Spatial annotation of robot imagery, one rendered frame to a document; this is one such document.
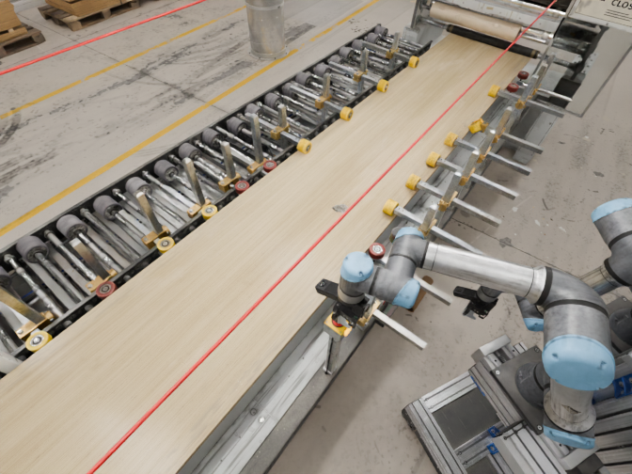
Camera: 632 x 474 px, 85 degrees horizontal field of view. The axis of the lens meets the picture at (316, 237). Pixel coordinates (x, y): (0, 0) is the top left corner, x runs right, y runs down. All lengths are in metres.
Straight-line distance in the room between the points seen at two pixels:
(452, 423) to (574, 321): 1.44
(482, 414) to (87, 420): 1.88
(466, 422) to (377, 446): 0.51
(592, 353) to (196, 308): 1.34
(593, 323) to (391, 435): 1.64
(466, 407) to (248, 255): 1.46
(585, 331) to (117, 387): 1.46
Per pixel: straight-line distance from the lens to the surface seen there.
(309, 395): 1.62
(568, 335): 0.88
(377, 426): 2.35
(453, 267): 0.92
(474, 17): 3.82
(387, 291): 0.84
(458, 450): 2.21
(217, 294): 1.61
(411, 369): 2.47
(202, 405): 1.46
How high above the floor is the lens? 2.28
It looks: 53 degrees down
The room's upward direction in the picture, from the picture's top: 2 degrees clockwise
